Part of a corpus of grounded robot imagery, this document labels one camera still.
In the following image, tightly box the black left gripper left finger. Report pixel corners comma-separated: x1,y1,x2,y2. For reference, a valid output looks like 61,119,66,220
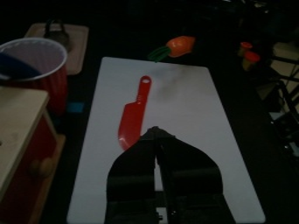
105,125,160,224

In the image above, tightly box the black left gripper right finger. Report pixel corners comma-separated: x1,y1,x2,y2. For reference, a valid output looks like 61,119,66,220
154,127,237,224

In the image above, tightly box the orange toy carrot green top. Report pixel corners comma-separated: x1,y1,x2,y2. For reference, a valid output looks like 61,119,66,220
145,35,196,63

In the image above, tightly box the red toy knife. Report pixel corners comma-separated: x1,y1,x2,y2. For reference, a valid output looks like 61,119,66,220
116,74,153,151

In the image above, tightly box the white cutting board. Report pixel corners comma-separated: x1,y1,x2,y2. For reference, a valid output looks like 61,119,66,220
65,56,267,224

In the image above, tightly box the blue tape patch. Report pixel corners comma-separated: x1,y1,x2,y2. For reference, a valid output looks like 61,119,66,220
65,101,86,114

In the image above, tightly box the wooden box red front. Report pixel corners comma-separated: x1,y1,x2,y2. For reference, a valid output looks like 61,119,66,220
0,86,66,224

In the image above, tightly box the black metal stand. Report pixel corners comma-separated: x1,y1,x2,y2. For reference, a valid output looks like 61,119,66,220
267,40,299,158

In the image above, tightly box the red plastic cup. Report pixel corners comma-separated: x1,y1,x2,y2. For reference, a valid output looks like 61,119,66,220
0,37,70,116

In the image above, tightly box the orange capped yellow bottle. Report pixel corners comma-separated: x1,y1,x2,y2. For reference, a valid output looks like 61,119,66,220
241,51,261,72
237,41,253,58

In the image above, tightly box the blue spoon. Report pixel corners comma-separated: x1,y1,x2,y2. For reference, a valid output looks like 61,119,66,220
0,52,42,81

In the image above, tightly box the small black object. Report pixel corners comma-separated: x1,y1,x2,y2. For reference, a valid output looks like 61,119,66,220
41,18,72,51

